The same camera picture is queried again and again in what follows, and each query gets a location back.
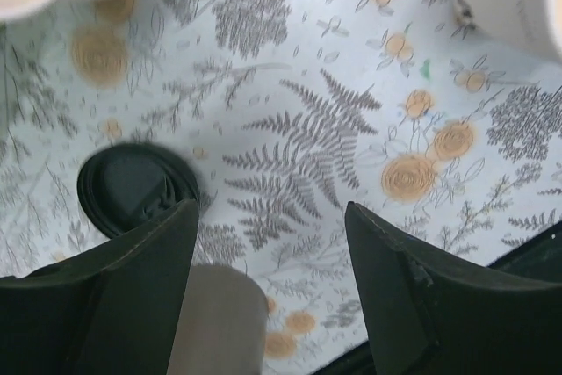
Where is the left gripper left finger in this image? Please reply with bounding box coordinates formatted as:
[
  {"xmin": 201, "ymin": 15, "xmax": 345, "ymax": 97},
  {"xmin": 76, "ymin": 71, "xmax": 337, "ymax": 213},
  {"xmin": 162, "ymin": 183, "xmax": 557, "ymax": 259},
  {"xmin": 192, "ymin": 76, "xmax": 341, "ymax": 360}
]
[{"xmin": 1, "ymin": 200, "xmax": 198, "ymax": 374}]

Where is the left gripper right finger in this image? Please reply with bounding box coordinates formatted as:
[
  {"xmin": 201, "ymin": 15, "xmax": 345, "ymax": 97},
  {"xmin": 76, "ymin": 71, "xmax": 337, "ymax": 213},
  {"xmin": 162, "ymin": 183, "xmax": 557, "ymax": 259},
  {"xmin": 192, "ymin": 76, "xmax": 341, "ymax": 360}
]
[{"xmin": 344, "ymin": 201, "xmax": 562, "ymax": 375}]

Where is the black plastic cup lid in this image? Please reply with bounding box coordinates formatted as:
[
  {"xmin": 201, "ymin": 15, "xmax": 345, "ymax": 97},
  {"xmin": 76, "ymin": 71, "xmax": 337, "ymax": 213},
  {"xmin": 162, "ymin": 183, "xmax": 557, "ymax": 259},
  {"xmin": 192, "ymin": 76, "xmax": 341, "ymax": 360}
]
[{"xmin": 76, "ymin": 143, "xmax": 200, "ymax": 239}]

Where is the floral table mat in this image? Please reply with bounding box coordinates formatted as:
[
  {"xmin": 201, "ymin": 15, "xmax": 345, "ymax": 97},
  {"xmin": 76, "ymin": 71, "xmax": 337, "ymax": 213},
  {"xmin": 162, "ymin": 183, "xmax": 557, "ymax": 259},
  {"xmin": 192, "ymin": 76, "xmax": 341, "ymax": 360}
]
[{"xmin": 1, "ymin": 0, "xmax": 561, "ymax": 374}]

